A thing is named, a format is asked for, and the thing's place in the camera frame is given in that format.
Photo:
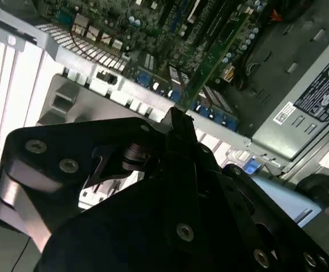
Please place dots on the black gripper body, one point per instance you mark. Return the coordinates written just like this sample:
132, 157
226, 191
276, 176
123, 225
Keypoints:
110, 241

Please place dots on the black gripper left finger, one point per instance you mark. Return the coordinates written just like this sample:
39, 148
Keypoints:
68, 141

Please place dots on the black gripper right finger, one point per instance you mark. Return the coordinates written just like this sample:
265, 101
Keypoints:
232, 192

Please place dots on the green RAM stick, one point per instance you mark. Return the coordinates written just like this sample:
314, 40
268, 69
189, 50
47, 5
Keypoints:
218, 56

